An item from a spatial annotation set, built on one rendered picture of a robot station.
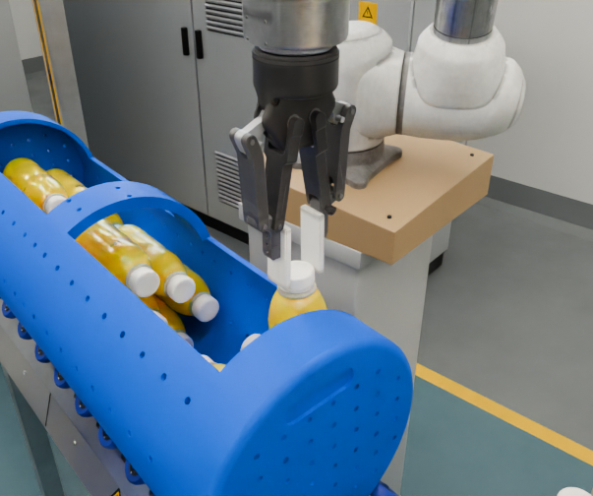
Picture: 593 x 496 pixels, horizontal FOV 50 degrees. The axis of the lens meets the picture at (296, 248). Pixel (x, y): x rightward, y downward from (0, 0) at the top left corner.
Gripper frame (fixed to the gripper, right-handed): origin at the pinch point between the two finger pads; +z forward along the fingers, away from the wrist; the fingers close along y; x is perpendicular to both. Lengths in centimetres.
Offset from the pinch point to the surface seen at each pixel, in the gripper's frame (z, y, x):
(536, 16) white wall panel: 29, -256, -125
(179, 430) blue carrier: 11.0, 17.3, 3.8
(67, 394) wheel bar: 35, 16, -34
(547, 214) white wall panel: 125, -257, -98
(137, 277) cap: 13.0, 6.7, -24.3
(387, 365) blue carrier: 10.6, -3.4, 10.5
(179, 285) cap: 17.0, 0.8, -24.2
